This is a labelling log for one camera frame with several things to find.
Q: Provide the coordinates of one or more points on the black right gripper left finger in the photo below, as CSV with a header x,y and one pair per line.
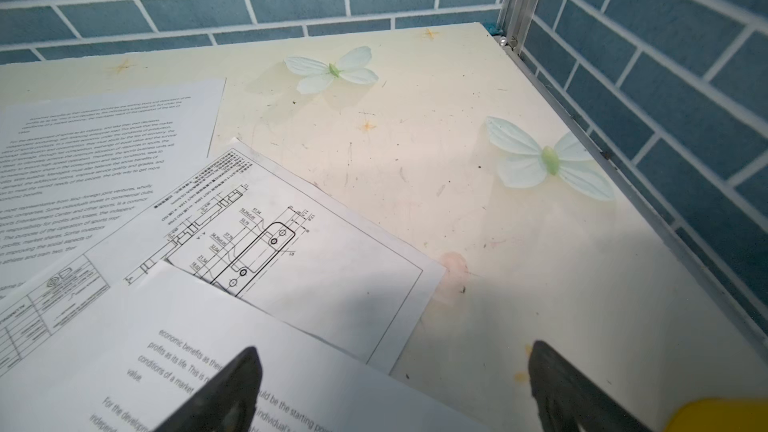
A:
x,y
227,402

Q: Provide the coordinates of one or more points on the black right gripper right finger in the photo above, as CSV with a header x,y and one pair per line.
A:
x,y
567,400

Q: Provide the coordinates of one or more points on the text printed paper sheet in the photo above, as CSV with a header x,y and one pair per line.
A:
x,y
175,354

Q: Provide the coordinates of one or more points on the yellow pen cup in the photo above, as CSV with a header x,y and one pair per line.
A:
x,y
721,415

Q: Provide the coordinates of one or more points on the technical drawing paper sheet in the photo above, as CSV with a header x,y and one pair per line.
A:
x,y
251,228

